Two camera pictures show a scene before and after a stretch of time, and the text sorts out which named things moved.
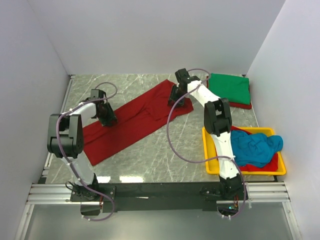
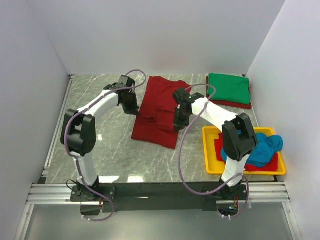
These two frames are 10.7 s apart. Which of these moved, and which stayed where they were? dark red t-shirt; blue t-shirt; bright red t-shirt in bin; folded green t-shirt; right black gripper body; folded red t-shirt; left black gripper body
Moved: right black gripper body; dark red t-shirt; left black gripper body
Stayed: blue t-shirt; bright red t-shirt in bin; folded red t-shirt; folded green t-shirt
